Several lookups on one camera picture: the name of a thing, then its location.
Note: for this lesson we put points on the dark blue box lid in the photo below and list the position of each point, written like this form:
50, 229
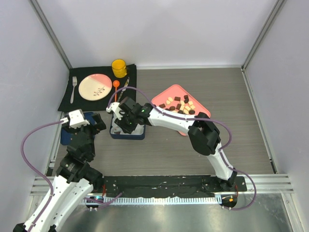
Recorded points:
65, 137

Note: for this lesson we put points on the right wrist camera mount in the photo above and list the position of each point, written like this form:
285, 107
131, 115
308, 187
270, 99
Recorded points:
115, 109

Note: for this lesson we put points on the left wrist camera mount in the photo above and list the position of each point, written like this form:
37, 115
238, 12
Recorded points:
75, 119

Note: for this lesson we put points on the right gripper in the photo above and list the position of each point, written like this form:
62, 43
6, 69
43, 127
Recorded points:
122, 124

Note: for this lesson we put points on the yellow mug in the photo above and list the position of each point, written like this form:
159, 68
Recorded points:
119, 68

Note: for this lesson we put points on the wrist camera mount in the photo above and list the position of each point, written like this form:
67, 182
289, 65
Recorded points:
75, 119
115, 109

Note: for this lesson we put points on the silver fork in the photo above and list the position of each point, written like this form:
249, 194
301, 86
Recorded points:
74, 84

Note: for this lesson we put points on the dark blue chocolate box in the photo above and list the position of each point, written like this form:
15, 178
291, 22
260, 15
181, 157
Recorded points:
137, 134

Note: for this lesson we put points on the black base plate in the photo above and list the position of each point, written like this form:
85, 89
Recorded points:
164, 186

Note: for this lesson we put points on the black cloth placemat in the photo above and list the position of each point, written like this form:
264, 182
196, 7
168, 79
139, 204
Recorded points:
99, 105

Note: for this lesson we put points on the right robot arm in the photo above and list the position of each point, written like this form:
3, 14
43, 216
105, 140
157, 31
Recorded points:
202, 131

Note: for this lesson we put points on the orange plastic spoon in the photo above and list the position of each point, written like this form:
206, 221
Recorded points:
116, 85

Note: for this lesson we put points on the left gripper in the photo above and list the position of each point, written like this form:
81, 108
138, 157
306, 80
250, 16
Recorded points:
100, 125

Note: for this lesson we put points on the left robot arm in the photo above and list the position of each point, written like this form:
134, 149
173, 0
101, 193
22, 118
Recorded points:
74, 178

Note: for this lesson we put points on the pink and cream plate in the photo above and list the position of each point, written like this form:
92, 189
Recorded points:
95, 87

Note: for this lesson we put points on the steak knife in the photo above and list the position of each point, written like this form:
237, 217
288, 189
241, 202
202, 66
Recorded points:
123, 90

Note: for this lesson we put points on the pink plastic tray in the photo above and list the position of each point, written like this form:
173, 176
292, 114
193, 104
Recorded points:
186, 108

